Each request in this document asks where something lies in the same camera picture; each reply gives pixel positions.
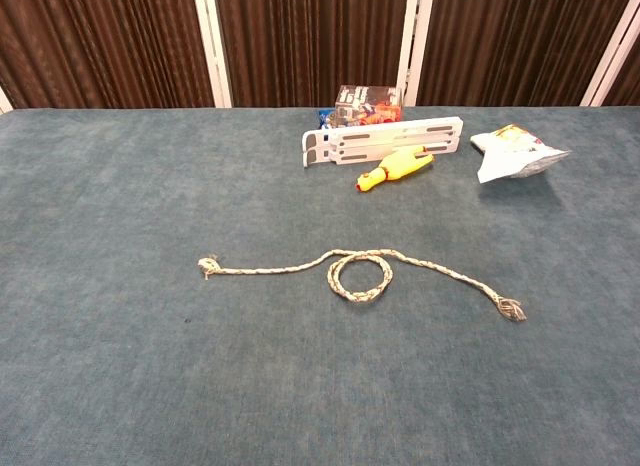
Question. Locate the brown curtain panel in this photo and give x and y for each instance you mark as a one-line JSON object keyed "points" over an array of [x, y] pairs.
{"points": [[310, 36], [100, 46], [500, 41]]}

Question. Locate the blue felt table cover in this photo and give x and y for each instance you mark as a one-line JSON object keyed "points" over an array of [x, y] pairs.
{"points": [[150, 361]]}

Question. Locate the dark printed toy box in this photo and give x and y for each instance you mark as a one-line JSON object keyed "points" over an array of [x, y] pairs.
{"points": [[367, 106]]}

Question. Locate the yellow rubber chicken toy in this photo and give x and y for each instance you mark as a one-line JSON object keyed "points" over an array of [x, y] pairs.
{"points": [[400, 163]]}

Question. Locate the white snack bag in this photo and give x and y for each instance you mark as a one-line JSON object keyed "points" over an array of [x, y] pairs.
{"points": [[505, 156]]}

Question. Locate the small blue packet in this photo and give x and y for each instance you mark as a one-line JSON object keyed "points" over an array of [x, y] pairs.
{"points": [[325, 117]]}

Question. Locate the white partition post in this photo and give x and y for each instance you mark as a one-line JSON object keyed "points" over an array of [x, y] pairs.
{"points": [[615, 51], [214, 51], [414, 46], [4, 103]]}

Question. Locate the white folding stand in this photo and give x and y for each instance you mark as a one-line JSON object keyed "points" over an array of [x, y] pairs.
{"points": [[390, 136]]}

